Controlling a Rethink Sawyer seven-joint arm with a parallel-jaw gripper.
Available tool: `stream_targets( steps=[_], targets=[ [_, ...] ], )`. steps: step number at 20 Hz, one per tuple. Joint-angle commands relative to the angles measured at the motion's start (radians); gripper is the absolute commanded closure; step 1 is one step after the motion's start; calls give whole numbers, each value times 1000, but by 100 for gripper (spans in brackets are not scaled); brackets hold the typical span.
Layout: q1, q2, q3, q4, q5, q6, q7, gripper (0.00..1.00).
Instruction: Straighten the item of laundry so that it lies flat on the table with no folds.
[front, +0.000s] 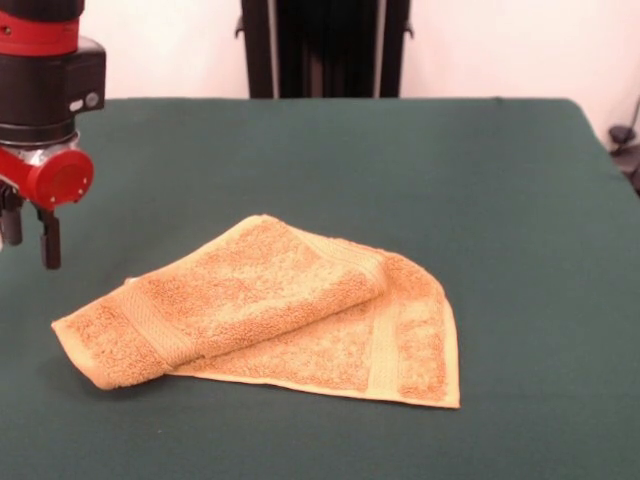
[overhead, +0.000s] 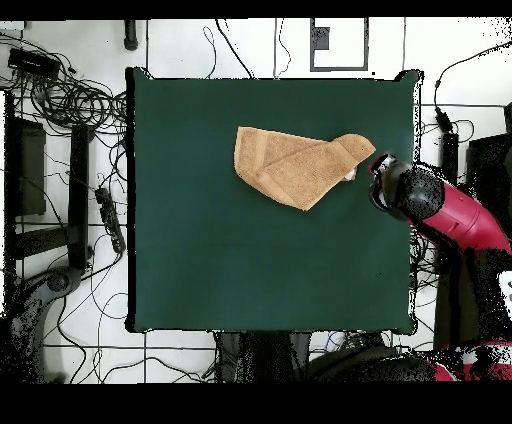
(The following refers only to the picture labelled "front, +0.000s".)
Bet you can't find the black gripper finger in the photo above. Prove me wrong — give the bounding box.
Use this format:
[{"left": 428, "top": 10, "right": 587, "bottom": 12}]
[
  {"left": 0, "top": 185, "right": 24, "bottom": 248},
  {"left": 35, "top": 206, "right": 63, "bottom": 272}
]

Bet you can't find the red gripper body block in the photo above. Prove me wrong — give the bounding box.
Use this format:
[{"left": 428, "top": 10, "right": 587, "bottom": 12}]
[{"left": 0, "top": 146, "right": 96, "bottom": 212}]

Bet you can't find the orange terry towel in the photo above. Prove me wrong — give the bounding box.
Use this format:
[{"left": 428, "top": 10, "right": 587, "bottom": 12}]
[{"left": 50, "top": 213, "right": 462, "bottom": 411}]

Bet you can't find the dark green table cloth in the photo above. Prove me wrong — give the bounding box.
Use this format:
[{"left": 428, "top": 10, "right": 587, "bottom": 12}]
[{"left": 0, "top": 98, "right": 640, "bottom": 480}]

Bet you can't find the black robot pedestal stand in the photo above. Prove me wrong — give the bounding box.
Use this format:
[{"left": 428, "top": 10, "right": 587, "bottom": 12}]
[{"left": 233, "top": 0, "right": 416, "bottom": 100}]

